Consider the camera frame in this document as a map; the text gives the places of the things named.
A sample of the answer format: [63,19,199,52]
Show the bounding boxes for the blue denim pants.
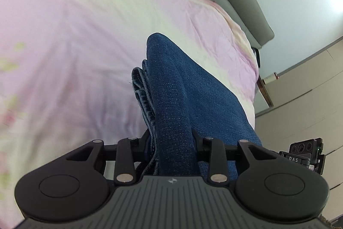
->
[131,33,265,184]

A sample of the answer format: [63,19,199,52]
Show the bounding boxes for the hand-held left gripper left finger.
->
[66,129,150,187]

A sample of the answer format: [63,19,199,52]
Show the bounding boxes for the brown wooden board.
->
[256,72,281,108]

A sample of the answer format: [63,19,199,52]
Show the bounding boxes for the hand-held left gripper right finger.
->
[191,129,280,186]

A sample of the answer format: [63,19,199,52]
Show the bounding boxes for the pink floral bed sheet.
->
[0,0,260,220]

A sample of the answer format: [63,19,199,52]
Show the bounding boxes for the black bed corner bracket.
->
[252,48,261,69]

